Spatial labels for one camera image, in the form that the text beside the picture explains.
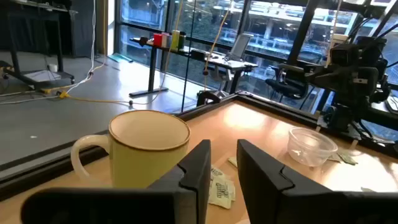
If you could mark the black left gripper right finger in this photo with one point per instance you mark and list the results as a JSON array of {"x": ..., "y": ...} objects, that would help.
[{"x": 311, "y": 205}]

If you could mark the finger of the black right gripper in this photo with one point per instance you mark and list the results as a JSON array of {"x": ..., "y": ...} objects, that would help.
[
  {"x": 363, "y": 88},
  {"x": 325, "y": 78}
]

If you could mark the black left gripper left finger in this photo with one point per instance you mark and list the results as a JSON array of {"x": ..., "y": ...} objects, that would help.
[{"x": 124, "y": 205}]

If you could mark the white green sweetener packet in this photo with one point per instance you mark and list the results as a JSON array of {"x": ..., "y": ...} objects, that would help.
[
  {"x": 333, "y": 158},
  {"x": 348, "y": 158},
  {"x": 216, "y": 172},
  {"x": 221, "y": 193},
  {"x": 232, "y": 161}
]

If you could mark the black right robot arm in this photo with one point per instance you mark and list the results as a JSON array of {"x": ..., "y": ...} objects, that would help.
[{"x": 371, "y": 51}]

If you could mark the black office chair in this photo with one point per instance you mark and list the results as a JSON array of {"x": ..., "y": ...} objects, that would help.
[{"x": 286, "y": 87}]

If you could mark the clear plastic bowl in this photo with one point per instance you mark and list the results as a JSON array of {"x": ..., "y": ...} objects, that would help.
[{"x": 311, "y": 152}]

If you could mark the open grey laptop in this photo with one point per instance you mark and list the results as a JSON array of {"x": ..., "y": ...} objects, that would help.
[{"x": 239, "y": 46}]

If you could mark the black bag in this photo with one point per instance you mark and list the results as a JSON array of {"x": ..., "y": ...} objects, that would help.
[{"x": 197, "y": 55}]

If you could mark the black standing desk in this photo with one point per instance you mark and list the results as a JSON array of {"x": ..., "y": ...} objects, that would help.
[{"x": 152, "y": 71}]

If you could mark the black tripod stand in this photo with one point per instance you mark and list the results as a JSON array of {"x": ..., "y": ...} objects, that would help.
[{"x": 188, "y": 56}]

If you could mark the dark green cup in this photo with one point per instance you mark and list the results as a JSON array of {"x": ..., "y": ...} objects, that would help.
[{"x": 182, "y": 41}]

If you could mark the teal floor mat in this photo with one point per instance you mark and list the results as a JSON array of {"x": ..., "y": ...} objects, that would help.
[{"x": 119, "y": 58}]

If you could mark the light green cup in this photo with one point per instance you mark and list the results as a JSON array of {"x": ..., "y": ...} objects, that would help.
[{"x": 175, "y": 40}]

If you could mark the white roll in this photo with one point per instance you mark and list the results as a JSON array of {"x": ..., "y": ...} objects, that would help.
[{"x": 53, "y": 68}]

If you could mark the pale pink container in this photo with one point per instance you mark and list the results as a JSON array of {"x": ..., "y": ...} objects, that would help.
[{"x": 166, "y": 40}]

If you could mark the red box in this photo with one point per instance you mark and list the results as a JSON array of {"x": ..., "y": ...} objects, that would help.
[{"x": 157, "y": 40}]

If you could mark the black rolling table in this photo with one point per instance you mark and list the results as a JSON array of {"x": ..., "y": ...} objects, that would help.
[{"x": 12, "y": 46}]

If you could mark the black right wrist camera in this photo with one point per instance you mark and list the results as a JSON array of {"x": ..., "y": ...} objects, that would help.
[{"x": 342, "y": 54}]

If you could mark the black aluminium table frame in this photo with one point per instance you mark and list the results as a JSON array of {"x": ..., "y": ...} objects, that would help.
[{"x": 273, "y": 107}]

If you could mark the black frame hook bracket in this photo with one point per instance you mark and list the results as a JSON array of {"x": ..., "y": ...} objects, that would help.
[{"x": 208, "y": 96}]

